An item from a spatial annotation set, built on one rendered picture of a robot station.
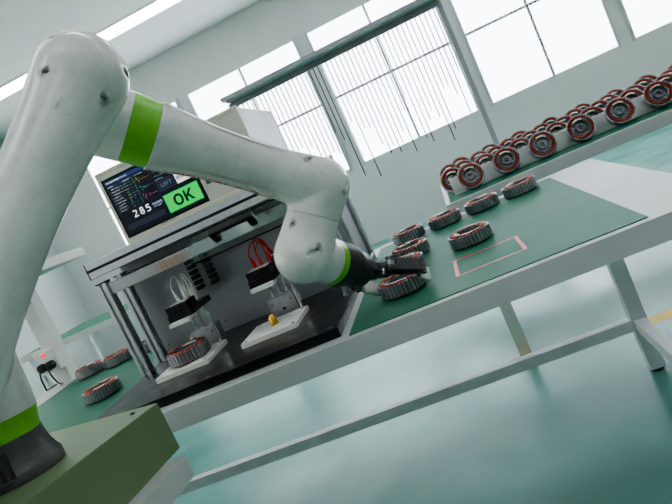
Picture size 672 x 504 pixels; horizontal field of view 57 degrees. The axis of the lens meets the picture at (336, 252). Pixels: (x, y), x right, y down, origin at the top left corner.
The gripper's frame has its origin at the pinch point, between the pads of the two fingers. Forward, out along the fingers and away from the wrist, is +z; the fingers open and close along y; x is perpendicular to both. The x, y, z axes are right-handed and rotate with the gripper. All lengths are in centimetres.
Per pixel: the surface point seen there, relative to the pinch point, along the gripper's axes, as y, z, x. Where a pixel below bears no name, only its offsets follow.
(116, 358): -130, 15, 10
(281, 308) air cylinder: -38.7, 2.7, 3.8
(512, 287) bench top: 27.4, -6.9, -10.0
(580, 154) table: 22, 117, 63
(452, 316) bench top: 15.6, -10.3, -13.1
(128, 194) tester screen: -62, -27, 38
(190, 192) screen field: -47, -19, 35
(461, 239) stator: 8.4, 19.0, 11.5
